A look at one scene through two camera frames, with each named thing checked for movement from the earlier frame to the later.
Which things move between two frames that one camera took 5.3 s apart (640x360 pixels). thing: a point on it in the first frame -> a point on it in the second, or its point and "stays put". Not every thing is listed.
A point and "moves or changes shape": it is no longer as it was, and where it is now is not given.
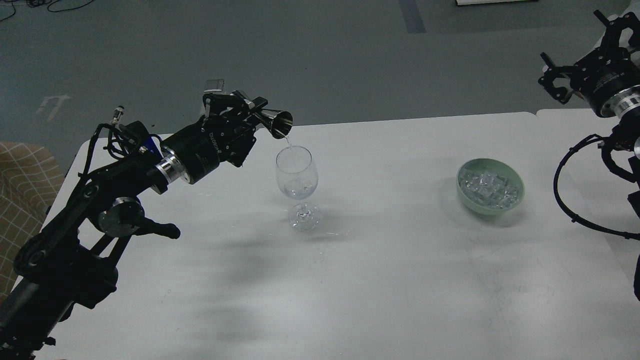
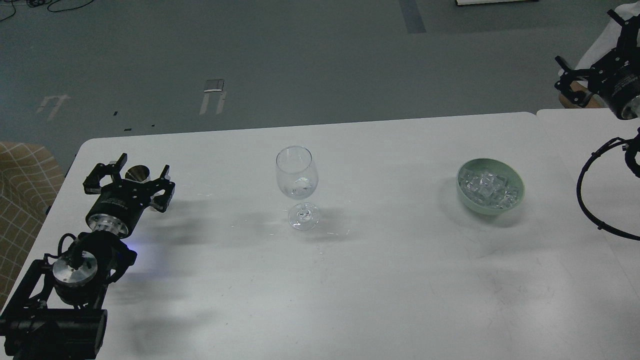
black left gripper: x=227 y=137 -> x=119 y=204
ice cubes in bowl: x=487 y=187 stays put
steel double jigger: x=279 y=123 moves or changes shape
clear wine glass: x=297 y=177 stays put
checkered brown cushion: x=31 y=178 stays put
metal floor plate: x=215 y=85 stays put
